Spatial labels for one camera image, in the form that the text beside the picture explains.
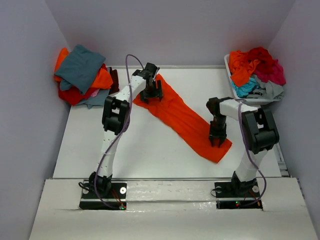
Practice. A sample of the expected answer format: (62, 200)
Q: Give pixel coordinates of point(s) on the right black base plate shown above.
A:
(228, 199)

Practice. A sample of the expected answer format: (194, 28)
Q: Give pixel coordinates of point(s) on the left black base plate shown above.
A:
(114, 200)

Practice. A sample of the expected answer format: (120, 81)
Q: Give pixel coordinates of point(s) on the dark maroon t shirt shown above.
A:
(114, 88)

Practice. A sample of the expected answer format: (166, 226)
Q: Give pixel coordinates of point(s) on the pink folded t shirt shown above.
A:
(95, 93)

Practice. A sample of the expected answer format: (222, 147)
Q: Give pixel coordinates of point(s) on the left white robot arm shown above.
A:
(116, 119)

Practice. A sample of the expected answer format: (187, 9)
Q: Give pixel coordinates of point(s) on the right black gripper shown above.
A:
(213, 134)

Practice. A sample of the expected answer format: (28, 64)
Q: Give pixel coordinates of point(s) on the red crumpled t shirt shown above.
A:
(266, 61)

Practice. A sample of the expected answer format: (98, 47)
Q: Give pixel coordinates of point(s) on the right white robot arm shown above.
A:
(259, 134)

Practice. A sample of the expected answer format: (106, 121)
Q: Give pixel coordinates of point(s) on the cyan crumpled t shirt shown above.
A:
(244, 90)

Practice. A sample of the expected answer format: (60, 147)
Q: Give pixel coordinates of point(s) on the teal folded t shirt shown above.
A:
(79, 69)

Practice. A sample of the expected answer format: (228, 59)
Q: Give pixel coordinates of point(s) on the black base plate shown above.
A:
(228, 199)
(114, 200)

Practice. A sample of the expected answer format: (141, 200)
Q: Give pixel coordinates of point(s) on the magenta crumpled t shirt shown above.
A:
(276, 76)

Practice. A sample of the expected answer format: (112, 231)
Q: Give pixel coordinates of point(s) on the grey-blue bottom t shirt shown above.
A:
(97, 100)

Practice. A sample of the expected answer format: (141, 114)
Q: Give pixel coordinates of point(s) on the grey crumpled t shirt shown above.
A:
(266, 90)

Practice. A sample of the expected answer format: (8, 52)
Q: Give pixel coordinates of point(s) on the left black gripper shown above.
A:
(156, 92)

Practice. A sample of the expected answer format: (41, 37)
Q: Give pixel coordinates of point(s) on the red folded t shirt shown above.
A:
(73, 96)

